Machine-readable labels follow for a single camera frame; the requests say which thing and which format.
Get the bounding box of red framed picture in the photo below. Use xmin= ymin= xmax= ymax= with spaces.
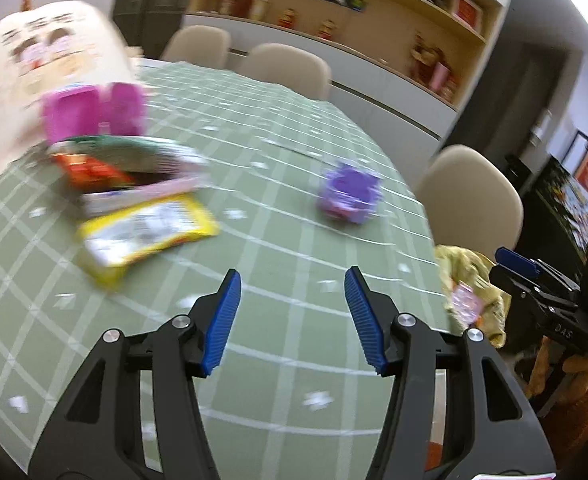
xmin=451 ymin=0 xmax=484 ymax=28

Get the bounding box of dark grey tall cabinet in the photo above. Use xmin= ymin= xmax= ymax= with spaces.
xmin=111 ymin=0 xmax=199 ymax=58

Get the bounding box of person's right forearm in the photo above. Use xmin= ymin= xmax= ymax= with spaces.
xmin=544 ymin=375 xmax=588 ymax=471

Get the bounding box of person's right hand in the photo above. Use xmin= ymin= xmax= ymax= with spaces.
xmin=531 ymin=335 xmax=588 ymax=396

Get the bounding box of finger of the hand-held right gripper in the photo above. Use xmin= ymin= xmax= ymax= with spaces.
xmin=488 ymin=265 xmax=579 ymax=311
xmin=495 ymin=247 xmax=582 ymax=293

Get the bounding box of wooden wall shelf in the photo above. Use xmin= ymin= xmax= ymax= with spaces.
xmin=184 ymin=0 xmax=504 ymax=111

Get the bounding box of beige chair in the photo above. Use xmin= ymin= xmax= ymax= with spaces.
xmin=414 ymin=144 xmax=524 ymax=261
xmin=239 ymin=42 xmax=332 ymax=101
xmin=161 ymin=25 xmax=232 ymax=68

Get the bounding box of white sideboard cabinet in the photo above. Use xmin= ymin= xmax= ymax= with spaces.
xmin=181 ymin=12 xmax=459 ymax=141

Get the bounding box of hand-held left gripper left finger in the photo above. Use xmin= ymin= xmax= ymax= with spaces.
xmin=28 ymin=268 xmax=242 ymax=480

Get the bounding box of pink white wrapper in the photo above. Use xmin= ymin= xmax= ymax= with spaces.
xmin=448 ymin=282 xmax=484 ymax=323

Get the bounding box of yellow white snack packet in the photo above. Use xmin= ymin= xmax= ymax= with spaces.
xmin=78 ymin=195 xmax=219 ymax=288

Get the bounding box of green checked tablecloth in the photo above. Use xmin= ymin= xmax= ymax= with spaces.
xmin=0 ymin=60 xmax=449 ymax=480

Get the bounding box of red snack packet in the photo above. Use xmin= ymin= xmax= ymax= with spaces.
xmin=54 ymin=154 xmax=135 ymax=191

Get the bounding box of green silver snack packet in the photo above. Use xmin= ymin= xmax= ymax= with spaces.
xmin=49 ymin=135 xmax=209 ymax=181

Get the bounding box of purple crumpled carton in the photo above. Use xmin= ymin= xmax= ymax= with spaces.
xmin=316 ymin=162 xmax=382 ymax=226

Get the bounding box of pink box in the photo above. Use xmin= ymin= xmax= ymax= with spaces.
xmin=41 ymin=82 xmax=145 ymax=143

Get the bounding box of white printed bag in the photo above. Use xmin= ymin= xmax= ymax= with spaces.
xmin=0 ymin=0 xmax=140 ymax=193

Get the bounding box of pink white snack packet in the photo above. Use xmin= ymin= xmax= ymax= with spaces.
xmin=81 ymin=175 xmax=199 ymax=216

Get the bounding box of yellow plastic bag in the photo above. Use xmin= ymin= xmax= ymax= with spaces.
xmin=434 ymin=244 xmax=507 ymax=348

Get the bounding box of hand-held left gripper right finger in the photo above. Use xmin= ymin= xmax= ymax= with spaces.
xmin=344 ymin=266 xmax=557 ymax=480

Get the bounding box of dark display cabinet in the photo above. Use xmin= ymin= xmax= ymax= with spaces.
xmin=534 ymin=155 xmax=588 ymax=261

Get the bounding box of large doll figurine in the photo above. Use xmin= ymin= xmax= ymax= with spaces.
xmin=409 ymin=30 xmax=459 ymax=103

